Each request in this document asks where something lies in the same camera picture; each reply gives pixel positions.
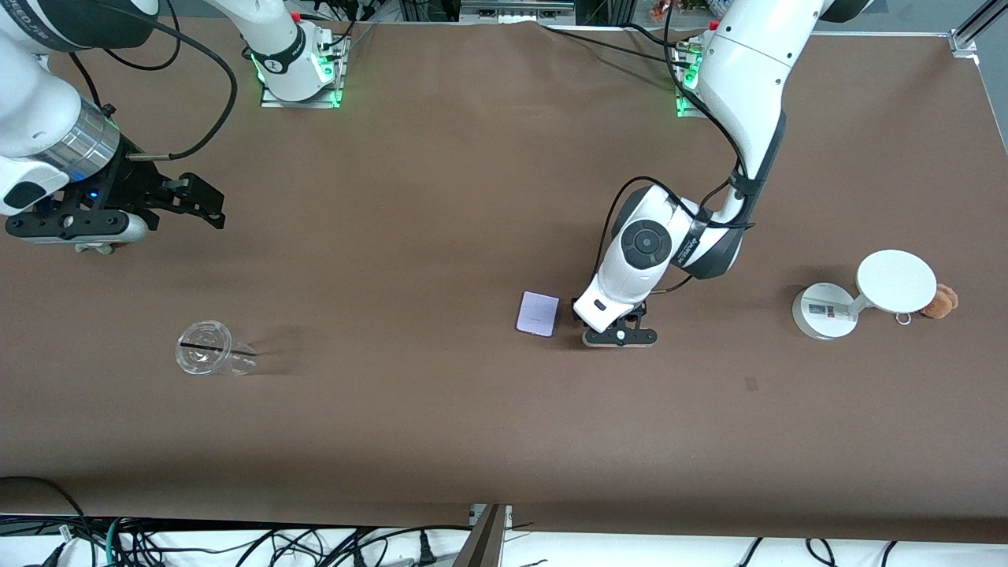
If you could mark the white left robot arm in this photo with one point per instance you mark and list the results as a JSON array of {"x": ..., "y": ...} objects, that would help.
[{"x": 748, "y": 71}]

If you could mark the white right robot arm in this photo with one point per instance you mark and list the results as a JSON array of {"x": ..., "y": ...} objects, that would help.
[{"x": 31, "y": 118}]

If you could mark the white round desk lamp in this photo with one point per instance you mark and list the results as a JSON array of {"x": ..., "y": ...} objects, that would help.
[{"x": 894, "y": 279}]

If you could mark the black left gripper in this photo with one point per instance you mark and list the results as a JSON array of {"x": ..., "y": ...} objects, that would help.
[{"x": 574, "y": 315}]

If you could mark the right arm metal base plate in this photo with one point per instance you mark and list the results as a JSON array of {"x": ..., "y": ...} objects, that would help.
[{"x": 311, "y": 101}]

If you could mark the grey totoro plush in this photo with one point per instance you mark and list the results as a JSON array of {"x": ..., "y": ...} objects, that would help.
[{"x": 102, "y": 248}]

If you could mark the lavender square box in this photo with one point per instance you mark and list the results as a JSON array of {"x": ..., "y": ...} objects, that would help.
[{"x": 538, "y": 313}]

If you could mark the clear plastic cup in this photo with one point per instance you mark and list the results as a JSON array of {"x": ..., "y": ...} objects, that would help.
[{"x": 209, "y": 350}]

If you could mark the silver metal bar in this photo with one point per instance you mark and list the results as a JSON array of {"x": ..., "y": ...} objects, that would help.
[{"x": 516, "y": 9}]

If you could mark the small toy figure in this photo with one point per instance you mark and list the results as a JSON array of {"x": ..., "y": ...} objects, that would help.
[{"x": 663, "y": 9}]

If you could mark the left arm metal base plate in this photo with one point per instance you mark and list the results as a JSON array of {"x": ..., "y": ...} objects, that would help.
[{"x": 683, "y": 106}]

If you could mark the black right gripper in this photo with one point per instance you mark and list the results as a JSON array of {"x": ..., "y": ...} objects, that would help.
[{"x": 131, "y": 184}]

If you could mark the aluminium profile post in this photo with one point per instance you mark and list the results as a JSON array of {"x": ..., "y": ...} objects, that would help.
[{"x": 484, "y": 539}]

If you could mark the black straw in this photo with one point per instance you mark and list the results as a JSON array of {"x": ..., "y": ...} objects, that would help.
[{"x": 201, "y": 344}]

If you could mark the brown paper table cover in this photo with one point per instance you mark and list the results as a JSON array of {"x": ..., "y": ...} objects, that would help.
[{"x": 472, "y": 197}]

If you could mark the black power plug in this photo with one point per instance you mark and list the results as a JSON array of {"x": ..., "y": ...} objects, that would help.
[{"x": 427, "y": 550}]

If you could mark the aluminium frame corner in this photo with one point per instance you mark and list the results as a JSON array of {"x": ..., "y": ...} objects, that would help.
[{"x": 972, "y": 31}]

